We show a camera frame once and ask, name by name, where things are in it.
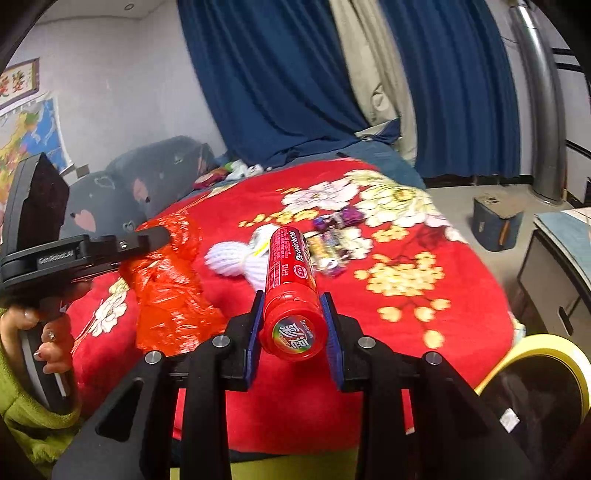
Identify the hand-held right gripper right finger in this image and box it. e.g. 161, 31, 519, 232
321, 292, 536, 480

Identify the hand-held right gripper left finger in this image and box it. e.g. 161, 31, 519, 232
52, 290, 266, 480

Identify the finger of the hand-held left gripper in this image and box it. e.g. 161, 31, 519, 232
69, 258, 125, 282
88, 225, 172, 259

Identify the red plastic bag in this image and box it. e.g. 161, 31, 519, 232
121, 216, 229, 357

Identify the yellow-rimmed trash can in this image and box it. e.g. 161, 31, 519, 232
475, 335, 591, 480

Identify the person's left forearm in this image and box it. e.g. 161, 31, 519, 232
0, 314, 88, 478

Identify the person's left hand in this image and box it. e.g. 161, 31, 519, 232
0, 281, 93, 376

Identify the grey heart-print cushion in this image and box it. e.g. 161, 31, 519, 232
106, 136, 218, 217
60, 171, 153, 241

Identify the white foam fruit net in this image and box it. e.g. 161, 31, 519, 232
240, 251, 273, 294
205, 242, 252, 278

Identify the dark snack wrapper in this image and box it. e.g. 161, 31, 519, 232
305, 232, 352, 278

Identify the red floral blanket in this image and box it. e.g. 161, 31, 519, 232
69, 157, 515, 455

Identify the red plush toy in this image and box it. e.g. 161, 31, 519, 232
194, 170, 227, 189

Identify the yellow white snack packet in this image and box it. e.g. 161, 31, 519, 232
252, 226, 278, 257

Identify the framed calligraphy picture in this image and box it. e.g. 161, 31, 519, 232
0, 58, 40, 112

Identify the white plush toy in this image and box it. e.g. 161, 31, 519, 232
226, 161, 264, 181

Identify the green fleece clothing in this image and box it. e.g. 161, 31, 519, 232
168, 452, 365, 480

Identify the blue sofa cover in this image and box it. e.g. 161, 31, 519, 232
263, 141, 428, 190

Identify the blue storage box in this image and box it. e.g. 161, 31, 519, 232
472, 194, 525, 252

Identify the blue curtain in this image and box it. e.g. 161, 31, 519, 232
178, 0, 398, 167
379, 0, 522, 181

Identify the marble coffee table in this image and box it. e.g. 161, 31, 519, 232
517, 209, 591, 356

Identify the beige curtain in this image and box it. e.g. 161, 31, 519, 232
330, 0, 419, 164

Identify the silver tower air conditioner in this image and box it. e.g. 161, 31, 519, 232
508, 0, 568, 204

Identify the wall map poster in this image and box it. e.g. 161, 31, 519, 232
0, 92, 70, 199

